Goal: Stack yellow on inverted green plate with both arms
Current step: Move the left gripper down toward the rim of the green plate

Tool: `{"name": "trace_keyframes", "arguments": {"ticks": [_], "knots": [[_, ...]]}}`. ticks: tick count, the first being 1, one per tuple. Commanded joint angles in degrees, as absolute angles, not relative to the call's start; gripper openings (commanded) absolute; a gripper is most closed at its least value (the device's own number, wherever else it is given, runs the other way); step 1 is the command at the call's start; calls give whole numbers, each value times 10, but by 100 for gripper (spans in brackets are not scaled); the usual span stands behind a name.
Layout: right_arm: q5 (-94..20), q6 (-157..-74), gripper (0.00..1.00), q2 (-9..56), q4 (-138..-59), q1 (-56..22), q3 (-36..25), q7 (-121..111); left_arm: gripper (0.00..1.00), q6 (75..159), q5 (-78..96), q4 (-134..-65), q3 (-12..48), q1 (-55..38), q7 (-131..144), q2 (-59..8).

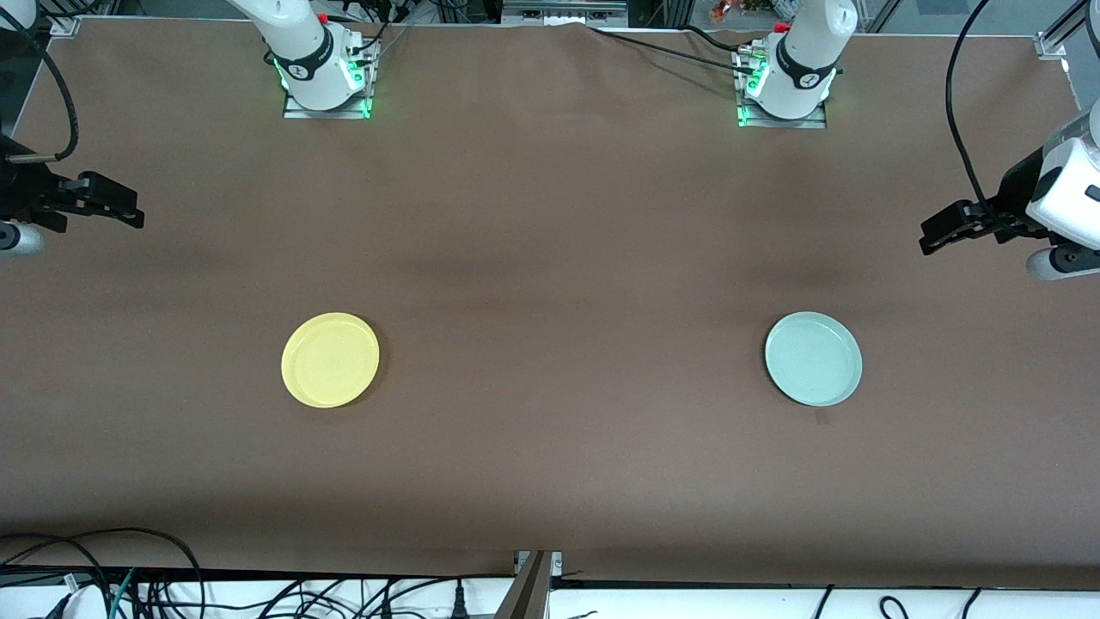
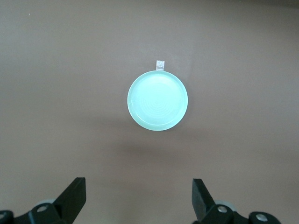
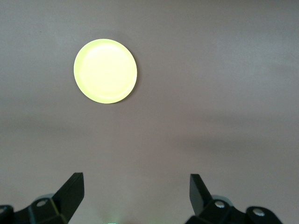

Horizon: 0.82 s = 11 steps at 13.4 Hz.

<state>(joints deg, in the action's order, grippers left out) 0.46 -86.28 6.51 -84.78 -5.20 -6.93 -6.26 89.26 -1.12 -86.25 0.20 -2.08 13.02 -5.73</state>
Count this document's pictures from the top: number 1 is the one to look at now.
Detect pale green plate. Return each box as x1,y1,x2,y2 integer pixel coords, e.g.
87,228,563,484
763,310,864,408

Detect yellow plate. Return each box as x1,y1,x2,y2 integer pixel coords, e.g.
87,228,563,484
280,311,381,410

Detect brown table cover cloth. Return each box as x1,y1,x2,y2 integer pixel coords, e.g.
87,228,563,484
0,17,1100,591

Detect aluminium profile beam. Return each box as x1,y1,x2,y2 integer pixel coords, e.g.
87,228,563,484
492,551,555,619

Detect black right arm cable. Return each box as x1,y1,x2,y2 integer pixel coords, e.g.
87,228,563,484
0,7,81,164

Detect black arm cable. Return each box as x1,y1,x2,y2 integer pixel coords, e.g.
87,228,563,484
0,7,81,164
944,0,1015,242

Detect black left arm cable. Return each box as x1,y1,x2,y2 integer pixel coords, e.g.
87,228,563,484
944,0,1015,242

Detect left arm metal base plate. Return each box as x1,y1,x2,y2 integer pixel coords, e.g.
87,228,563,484
736,47,828,131

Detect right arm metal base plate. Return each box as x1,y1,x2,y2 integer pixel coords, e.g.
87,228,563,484
282,39,374,120

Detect short black base cable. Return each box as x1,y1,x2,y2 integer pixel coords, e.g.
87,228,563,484
677,23,747,52

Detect large looping black cable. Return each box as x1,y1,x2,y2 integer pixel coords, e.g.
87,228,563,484
0,526,205,619

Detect long black base cable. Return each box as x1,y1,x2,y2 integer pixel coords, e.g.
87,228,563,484
588,26,759,77

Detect small looping black cable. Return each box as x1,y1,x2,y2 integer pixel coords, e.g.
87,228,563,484
0,555,111,619

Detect green cable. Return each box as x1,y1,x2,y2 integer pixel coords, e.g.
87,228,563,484
108,567,139,619

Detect grey metal rail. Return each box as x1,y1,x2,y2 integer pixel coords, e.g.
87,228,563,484
501,0,630,25

